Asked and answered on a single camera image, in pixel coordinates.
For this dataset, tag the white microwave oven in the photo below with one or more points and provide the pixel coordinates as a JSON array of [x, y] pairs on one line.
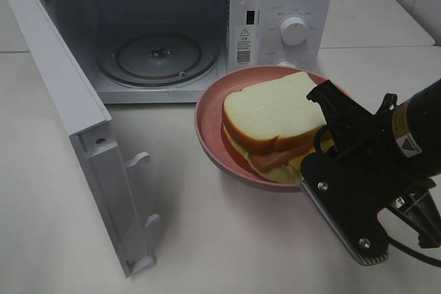
[[87, 25]]

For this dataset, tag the upper white microwave knob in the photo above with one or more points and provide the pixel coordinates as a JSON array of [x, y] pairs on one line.
[[293, 29]]

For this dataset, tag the white microwave knob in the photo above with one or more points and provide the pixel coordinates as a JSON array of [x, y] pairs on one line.
[[288, 64], [293, 29]]

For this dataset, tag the lower white microwave knob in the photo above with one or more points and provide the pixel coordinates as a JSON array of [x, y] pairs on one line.
[[288, 64]]

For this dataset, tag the white warning label sticker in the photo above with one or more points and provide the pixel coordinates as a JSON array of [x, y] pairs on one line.
[[244, 44]]

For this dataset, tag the white microwave door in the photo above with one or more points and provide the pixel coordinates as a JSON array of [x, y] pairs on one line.
[[87, 124]]

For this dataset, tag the pink round plate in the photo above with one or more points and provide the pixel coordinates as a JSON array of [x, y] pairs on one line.
[[208, 121]]

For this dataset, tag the white bread sandwich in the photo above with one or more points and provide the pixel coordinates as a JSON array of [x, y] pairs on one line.
[[270, 126]]

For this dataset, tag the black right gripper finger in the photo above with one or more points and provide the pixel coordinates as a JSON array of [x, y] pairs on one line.
[[332, 191], [339, 109]]

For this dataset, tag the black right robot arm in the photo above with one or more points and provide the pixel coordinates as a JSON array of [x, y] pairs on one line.
[[416, 129]]

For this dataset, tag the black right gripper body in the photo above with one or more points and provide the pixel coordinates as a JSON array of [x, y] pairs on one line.
[[360, 148]]

